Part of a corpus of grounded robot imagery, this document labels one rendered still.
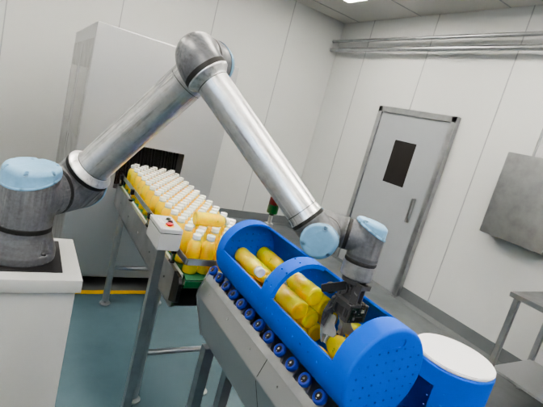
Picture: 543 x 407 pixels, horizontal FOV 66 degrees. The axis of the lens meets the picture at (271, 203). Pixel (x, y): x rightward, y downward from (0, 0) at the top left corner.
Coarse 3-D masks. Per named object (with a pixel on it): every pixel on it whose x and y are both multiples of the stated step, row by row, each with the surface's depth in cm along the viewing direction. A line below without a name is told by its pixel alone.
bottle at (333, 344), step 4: (328, 336) 121; (336, 336) 119; (340, 336) 119; (328, 340) 120; (332, 340) 118; (336, 340) 117; (340, 340) 117; (344, 340) 117; (328, 344) 119; (332, 344) 117; (336, 344) 116; (340, 344) 116; (328, 348) 118; (332, 348) 117; (336, 348) 116; (328, 352) 119; (332, 352) 116; (332, 356) 117
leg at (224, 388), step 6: (222, 372) 197; (222, 378) 196; (222, 384) 196; (228, 384) 196; (222, 390) 196; (228, 390) 197; (216, 396) 200; (222, 396) 197; (228, 396) 198; (216, 402) 199; (222, 402) 198
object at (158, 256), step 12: (156, 252) 190; (156, 264) 191; (156, 276) 192; (156, 288) 194; (144, 300) 196; (144, 312) 195; (144, 324) 197; (144, 336) 199; (132, 360) 201; (132, 372) 201; (132, 384) 203; (132, 396) 205
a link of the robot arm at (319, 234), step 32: (192, 32) 105; (192, 64) 99; (224, 64) 102; (224, 96) 100; (224, 128) 104; (256, 128) 101; (256, 160) 101; (288, 192) 100; (320, 224) 99; (320, 256) 100
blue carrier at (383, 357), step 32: (256, 224) 174; (224, 256) 168; (256, 256) 185; (288, 256) 177; (256, 288) 144; (288, 320) 126; (384, 320) 111; (320, 352) 112; (352, 352) 105; (384, 352) 107; (416, 352) 114; (320, 384) 116; (352, 384) 105; (384, 384) 111
